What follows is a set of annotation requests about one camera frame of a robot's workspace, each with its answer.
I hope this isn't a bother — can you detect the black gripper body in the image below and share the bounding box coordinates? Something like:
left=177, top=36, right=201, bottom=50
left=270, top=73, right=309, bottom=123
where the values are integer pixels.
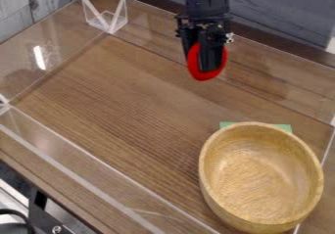
left=175, top=13, right=236, bottom=44

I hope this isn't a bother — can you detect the black cable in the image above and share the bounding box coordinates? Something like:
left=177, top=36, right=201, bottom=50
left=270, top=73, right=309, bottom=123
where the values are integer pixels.
left=0, top=208, right=37, bottom=234

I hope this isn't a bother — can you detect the clear acrylic front wall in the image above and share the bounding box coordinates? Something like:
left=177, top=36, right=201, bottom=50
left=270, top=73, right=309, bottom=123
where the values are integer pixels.
left=0, top=105, right=221, bottom=234

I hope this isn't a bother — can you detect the red plush strawberry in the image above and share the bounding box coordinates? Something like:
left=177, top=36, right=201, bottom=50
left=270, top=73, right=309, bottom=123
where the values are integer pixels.
left=188, top=43, right=229, bottom=81

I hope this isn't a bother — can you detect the clear acrylic back wall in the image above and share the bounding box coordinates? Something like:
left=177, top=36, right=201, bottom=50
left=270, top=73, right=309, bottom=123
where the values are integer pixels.
left=115, top=0, right=335, bottom=125

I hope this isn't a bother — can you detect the clear acrylic corner bracket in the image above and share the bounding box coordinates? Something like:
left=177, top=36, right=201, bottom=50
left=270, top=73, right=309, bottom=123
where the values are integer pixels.
left=82, top=0, right=129, bottom=34

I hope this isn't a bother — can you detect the clear acrylic left wall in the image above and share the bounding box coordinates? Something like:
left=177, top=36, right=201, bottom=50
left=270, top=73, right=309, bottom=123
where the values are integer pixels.
left=0, top=0, right=102, bottom=106

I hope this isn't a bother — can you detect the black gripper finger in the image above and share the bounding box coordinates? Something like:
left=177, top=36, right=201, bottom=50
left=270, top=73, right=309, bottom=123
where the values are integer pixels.
left=179, top=28, right=198, bottom=56
left=200, top=32, right=225, bottom=72

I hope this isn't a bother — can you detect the clear acrylic wall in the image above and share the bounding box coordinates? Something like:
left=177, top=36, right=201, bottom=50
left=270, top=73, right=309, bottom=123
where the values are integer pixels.
left=0, top=105, right=221, bottom=234
left=0, top=0, right=102, bottom=106
left=115, top=0, right=335, bottom=125

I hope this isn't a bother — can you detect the black table leg clamp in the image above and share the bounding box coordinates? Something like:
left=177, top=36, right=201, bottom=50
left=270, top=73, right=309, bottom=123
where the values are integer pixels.
left=30, top=189, right=75, bottom=234

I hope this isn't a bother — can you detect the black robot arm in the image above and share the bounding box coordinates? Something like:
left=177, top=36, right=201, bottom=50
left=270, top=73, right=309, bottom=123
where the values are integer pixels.
left=175, top=0, right=234, bottom=80

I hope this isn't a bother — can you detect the wooden bowl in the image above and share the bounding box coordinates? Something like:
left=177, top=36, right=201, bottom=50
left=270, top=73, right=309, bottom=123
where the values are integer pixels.
left=200, top=121, right=325, bottom=234

